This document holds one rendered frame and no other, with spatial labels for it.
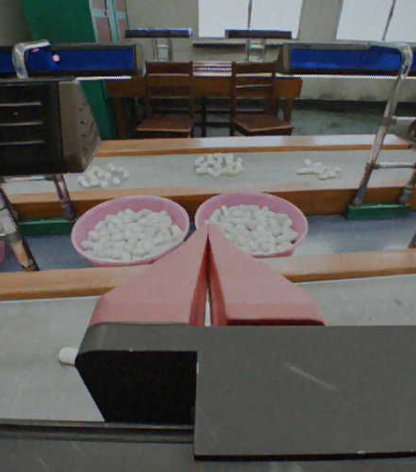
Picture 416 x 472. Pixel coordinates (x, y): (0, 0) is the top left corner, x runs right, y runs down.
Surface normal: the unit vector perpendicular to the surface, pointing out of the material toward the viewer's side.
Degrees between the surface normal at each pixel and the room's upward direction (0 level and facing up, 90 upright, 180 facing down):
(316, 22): 90
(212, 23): 90
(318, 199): 90
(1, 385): 0
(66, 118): 58
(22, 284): 0
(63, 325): 0
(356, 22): 90
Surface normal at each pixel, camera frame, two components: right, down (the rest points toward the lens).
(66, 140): 0.08, 0.09
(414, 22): 0.00, 0.61
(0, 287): 0.00, -0.79
